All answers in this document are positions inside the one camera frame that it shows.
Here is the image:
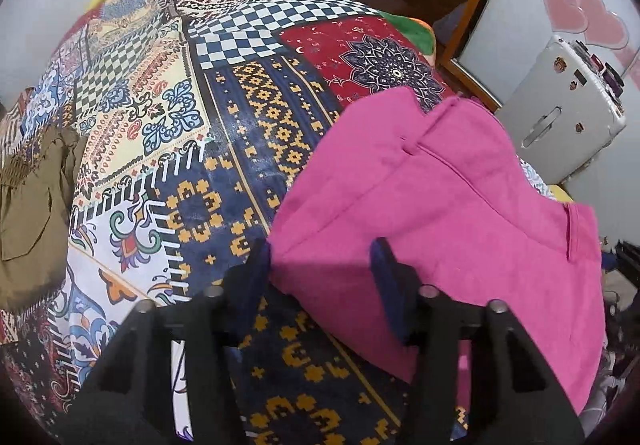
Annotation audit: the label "pink pants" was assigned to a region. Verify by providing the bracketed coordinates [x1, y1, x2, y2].
[268, 88, 605, 409]

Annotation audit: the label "white stickered suitcase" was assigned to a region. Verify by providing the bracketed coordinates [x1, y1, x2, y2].
[497, 35, 626, 184]

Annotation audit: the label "olive green folded pants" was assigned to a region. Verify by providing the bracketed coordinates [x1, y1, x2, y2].
[1, 126, 87, 313]

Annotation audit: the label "white wardrobe with pink hearts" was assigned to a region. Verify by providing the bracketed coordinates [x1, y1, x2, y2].
[457, 0, 639, 243]

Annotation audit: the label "yellow green fleece blanket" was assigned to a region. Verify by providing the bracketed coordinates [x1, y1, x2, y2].
[380, 11, 436, 56]

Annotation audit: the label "patchwork patterned bed quilt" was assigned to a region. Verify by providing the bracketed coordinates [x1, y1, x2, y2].
[1, 0, 450, 444]

